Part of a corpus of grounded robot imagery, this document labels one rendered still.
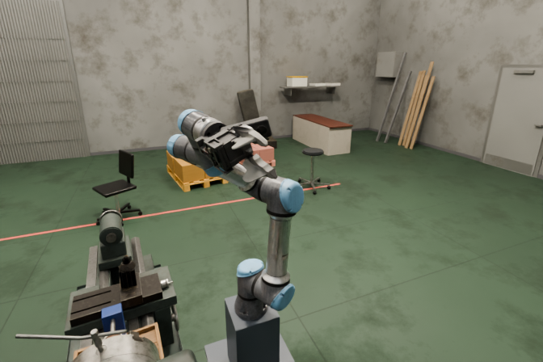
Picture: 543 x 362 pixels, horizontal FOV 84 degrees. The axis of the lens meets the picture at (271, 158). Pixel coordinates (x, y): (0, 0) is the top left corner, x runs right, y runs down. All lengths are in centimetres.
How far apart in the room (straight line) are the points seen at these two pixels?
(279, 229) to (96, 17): 775
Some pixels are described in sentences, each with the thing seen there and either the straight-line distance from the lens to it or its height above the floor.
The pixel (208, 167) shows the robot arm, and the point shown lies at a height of 188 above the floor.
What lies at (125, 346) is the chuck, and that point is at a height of 123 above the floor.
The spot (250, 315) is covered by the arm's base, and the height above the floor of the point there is 112.
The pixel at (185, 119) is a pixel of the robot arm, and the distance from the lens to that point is 82.
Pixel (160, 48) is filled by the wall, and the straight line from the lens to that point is 843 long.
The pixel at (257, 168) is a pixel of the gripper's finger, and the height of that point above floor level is 194.
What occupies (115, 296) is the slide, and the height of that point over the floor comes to 97.
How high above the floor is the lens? 215
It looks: 17 degrees down
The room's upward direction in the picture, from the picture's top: straight up
